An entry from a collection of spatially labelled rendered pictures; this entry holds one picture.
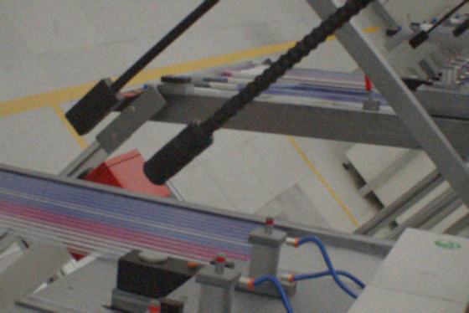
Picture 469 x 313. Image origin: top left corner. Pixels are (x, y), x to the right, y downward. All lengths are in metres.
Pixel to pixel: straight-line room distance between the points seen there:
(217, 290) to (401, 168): 4.60
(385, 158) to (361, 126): 3.35
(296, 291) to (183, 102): 1.24
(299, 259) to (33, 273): 0.76
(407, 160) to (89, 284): 4.32
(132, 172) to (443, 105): 0.62
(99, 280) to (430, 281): 0.32
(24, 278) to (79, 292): 0.84
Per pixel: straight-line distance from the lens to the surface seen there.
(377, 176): 5.23
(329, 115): 1.90
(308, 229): 1.14
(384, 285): 0.76
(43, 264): 1.71
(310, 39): 0.56
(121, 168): 1.60
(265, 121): 1.94
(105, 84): 0.75
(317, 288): 0.79
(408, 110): 0.68
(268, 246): 0.75
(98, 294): 0.90
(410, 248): 0.87
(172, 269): 0.84
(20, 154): 2.99
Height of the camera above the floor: 1.47
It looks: 20 degrees down
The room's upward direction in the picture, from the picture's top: 51 degrees clockwise
